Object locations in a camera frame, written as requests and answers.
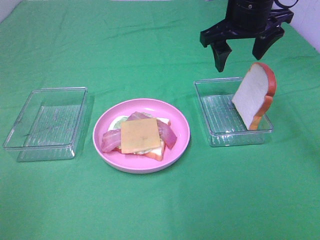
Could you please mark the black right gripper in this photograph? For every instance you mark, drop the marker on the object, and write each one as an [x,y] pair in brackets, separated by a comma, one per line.
[265,28]

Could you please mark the green lettuce leaf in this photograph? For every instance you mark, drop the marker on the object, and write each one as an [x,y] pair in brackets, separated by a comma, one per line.
[116,124]

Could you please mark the right clear plastic container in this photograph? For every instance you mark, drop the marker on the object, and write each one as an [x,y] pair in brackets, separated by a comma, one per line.
[223,125]

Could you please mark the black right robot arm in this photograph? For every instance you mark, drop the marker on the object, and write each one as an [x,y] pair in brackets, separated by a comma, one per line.
[237,8]

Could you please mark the green tablecloth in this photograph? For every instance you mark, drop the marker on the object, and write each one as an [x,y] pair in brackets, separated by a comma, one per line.
[122,50]

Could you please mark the left clear plastic container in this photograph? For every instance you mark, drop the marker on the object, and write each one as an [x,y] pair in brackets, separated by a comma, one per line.
[49,125]

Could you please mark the yellow cheese slice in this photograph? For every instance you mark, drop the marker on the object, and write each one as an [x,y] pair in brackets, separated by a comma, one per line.
[139,135]

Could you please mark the pink round plate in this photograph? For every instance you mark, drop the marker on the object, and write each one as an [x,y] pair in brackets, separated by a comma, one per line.
[139,164]

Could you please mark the clear plastic container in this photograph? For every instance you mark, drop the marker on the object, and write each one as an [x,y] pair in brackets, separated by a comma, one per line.
[49,125]
[223,125]

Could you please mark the bacon strip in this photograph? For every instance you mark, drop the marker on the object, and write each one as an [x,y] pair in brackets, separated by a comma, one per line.
[166,134]
[111,140]

